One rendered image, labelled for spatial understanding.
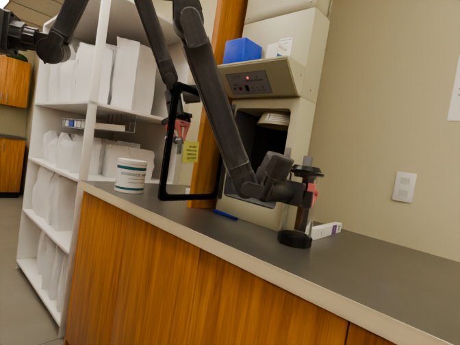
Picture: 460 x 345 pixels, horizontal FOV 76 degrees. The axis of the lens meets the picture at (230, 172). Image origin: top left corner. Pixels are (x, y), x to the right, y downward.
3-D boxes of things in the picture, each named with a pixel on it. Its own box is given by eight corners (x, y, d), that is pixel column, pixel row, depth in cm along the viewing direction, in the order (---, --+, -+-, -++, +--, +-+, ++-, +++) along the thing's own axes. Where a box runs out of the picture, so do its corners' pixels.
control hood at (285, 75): (232, 98, 122) (235, 74, 121) (301, 96, 100) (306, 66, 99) (211, 91, 113) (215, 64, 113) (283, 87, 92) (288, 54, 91)
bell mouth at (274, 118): (272, 130, 130) (274, 118, 130) (309, 132, 118) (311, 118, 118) (247, 122, 117) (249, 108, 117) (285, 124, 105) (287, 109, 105)
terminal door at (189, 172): (216, 199, 122) (231, 102, 120) (157, 201, 98) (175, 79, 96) (215, 198, 123) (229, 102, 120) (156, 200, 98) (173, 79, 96)
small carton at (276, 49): (274, 66, 105) (277, 50, 104) (285, 65, 101) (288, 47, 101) (264, 62, 102) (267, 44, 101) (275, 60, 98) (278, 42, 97)
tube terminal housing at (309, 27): (251, 209, 143) (277, 48, 139) (313, 227, 121) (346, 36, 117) (214, 210, 124) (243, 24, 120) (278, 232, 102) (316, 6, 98)
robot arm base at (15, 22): (12, 56, 98) (16, 19, 98) (40, 61, 100) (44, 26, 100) (-1, 48, 90) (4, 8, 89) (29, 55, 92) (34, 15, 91)
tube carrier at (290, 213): (287, 233, 98) (298, 169, 97) (318, 243, 91) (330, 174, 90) (270, 236, 90) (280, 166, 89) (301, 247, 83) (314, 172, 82)
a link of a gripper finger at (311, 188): (304, 181, 90) (288, 179, 83) (326, 185, 85) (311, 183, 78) (301, 202, 90) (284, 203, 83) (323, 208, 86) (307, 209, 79)
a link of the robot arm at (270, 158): (231, 181, 79) (238, 194, 71) (246, 141, 76) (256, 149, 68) (270, 192, 82) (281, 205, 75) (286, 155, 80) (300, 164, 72)
